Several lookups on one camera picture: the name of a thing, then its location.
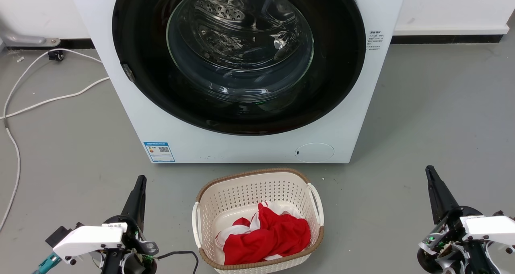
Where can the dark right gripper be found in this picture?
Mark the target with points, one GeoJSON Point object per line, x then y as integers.
{"type": "Point", "coordinates": [450, 230]}

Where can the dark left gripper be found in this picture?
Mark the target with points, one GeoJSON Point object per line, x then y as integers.
{"type": "Point", "coordinates": [134, 244]}

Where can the white front-load washing machine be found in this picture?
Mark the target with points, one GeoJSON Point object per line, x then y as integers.
{"type": "Point", "coordinates": [241, 149]}

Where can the round black glass washer door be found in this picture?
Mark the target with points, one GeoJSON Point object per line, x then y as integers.
{"type": "Point", "coordinates": [139, 44]}

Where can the blue energy label sticker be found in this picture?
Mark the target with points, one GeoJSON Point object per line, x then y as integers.
{"type": "Point", "coordinates": [159, 152]}

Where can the cream plastic laundry basket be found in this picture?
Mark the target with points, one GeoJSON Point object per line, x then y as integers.
{"type": "Point", "coordinates": [241, 189]}

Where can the round white filter cover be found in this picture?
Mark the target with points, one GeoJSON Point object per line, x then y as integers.
{"type": "Point", "coordinates": [314, 152]}

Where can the red and white garment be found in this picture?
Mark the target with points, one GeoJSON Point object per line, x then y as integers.
{"type": "Point", "coordinates": [273, 235]}

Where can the small black caster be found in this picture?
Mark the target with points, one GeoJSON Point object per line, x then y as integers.
{"type": "Point", "coordinates": [56, 55]}

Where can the perforated steel washer drum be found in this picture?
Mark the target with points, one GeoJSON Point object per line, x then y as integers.
{"type": "Point", "coordinates": [225, 10]}

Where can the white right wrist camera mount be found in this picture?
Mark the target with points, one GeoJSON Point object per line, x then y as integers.
{"type": "Point", "coordinates": [489, 227]}

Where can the grey metal floor bracket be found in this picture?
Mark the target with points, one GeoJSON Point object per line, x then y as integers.
{"type": "Point", "coordinates": [24, 38]}

